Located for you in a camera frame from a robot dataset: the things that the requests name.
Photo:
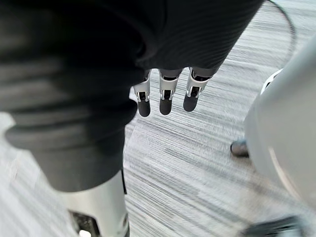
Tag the silver robot leg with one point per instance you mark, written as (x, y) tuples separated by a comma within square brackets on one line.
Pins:
[(284, 123)]

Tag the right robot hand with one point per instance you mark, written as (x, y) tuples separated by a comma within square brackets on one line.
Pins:
[(81, 74)]

